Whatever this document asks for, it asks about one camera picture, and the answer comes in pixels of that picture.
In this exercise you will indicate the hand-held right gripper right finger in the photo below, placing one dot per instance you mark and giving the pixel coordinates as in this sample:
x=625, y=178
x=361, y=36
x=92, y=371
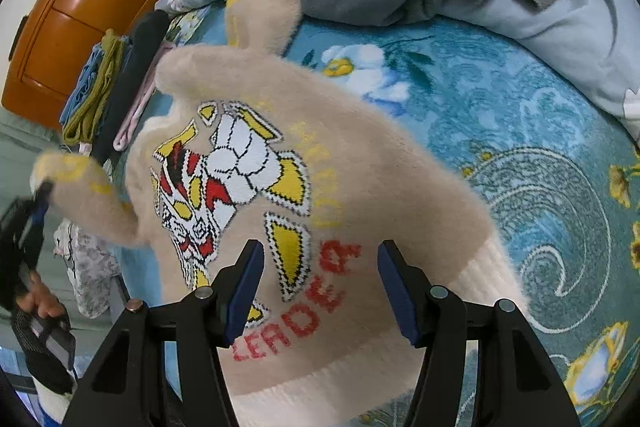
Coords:
x=395, y=292

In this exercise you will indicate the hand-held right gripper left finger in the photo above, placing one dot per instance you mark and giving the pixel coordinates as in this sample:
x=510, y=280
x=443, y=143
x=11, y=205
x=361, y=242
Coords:
x=243, y=287

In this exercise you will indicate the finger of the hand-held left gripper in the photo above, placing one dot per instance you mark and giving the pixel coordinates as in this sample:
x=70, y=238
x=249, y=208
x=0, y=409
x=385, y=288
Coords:
x=40, y=204

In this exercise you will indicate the beige fuzzy printed sweater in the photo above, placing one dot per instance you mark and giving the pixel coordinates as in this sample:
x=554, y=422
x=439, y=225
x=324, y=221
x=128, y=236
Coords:
x=280, y=187

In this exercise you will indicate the person's left hand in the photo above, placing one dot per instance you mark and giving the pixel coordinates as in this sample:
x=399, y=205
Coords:
x=45, y=304

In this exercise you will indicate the white floral cloth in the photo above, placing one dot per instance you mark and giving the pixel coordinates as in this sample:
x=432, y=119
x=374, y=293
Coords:
x=87, y=267

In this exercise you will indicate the olive green folded garment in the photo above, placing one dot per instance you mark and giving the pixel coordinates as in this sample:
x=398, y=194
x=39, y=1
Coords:
x=95, y=102

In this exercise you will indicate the blue folded garment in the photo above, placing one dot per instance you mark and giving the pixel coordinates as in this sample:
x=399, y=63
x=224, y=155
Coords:
x=82, y=87

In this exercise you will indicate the pink folded garment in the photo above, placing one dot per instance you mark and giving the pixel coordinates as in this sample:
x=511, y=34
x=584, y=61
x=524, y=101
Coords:
x=135, y=112

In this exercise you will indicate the black folded garment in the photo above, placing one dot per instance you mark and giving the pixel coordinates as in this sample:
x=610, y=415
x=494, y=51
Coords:
x=132, y=77

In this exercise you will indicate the blue floral blanket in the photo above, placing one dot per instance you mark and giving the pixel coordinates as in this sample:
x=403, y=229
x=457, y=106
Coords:
x=500, y=147

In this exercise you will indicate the orange wooden headboard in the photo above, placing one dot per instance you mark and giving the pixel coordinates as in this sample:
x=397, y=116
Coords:
x=75, y=7

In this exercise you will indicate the light blue garment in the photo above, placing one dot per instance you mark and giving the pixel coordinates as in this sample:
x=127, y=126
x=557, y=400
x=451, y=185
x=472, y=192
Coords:
x=560, y=22

